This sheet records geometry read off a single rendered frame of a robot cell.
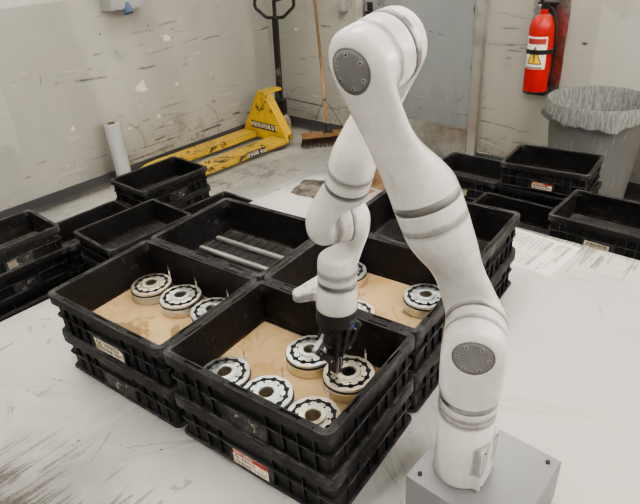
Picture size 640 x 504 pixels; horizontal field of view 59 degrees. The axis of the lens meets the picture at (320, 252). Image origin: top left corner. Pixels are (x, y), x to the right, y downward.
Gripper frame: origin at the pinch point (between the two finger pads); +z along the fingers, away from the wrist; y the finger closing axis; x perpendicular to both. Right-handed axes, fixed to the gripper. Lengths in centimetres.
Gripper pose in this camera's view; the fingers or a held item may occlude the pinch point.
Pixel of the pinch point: (335, 363)
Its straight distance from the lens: 110.5
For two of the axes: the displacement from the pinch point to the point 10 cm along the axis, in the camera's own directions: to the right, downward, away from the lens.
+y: 6.8, -3.8, 6.2
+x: -7.3, -3.5, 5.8
